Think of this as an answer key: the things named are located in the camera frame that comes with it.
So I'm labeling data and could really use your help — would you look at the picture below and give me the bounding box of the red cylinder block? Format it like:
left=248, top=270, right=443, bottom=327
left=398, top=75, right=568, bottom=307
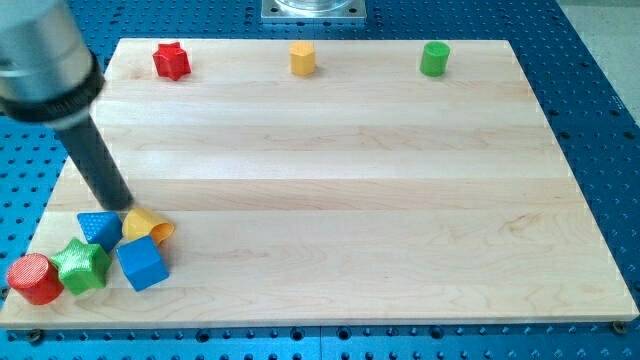
left=6, top=253, right=64, bottom=305

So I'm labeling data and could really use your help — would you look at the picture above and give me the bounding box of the red star block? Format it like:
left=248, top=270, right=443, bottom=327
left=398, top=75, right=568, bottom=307
left=152, top=42, right=191, bottom=81

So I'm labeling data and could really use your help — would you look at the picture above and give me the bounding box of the left board clamp screw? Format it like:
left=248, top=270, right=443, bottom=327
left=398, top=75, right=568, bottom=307
left=25, top=329, right=44, bottom=344

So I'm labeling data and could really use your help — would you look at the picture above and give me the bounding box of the yellow heart block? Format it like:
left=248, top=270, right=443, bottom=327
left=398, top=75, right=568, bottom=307
left=122, top=208, right=175, bottom=245

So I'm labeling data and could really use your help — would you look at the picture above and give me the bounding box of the wooden board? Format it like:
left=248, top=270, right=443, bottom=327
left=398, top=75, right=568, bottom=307
left=1, top=38, right=638, bottom=329

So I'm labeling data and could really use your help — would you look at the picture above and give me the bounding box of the blue triangle block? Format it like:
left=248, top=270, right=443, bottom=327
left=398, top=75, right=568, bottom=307
left=77, top=211, right=123, bottom=253

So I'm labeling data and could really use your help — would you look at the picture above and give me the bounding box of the green cylinder block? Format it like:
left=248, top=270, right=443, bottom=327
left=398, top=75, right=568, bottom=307
left=419, top=41, right=451, bottom=77

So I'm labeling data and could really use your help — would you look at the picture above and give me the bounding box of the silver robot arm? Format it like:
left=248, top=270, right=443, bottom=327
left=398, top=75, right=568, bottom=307
left=1, top=0, right=133, bottom=210

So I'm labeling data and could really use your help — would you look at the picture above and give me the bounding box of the yellow hexagon block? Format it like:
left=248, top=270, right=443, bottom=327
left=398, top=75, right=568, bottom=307
left=289, top=40, right=316, bottom=76

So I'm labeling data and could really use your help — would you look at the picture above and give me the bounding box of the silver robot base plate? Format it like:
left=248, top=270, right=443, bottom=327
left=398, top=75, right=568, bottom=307
left=260, top=0, right=367, bottom=24

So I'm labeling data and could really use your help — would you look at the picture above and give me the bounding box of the board clamp screw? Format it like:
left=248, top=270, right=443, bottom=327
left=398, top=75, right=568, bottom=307
left=25, top=329, right=44, bottom=344
left=610, top=321, right=627, bottom=335

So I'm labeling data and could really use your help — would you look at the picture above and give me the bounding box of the blue cube block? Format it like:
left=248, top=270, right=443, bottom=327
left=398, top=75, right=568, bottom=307
left=116, top=235, right=169, bottom=292

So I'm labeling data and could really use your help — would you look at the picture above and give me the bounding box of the green star block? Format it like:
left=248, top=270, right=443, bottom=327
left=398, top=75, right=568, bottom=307
left=50, top=238, right=112, bottom=295

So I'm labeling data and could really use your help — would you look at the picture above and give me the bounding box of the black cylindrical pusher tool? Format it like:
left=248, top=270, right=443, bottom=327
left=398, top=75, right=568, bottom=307
left=55, top=116, right=133, bottom=210

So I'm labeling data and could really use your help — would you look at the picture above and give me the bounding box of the right board clamp screw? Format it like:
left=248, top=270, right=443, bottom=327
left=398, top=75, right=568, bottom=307
left=610, top=321, right=627, bottom=335

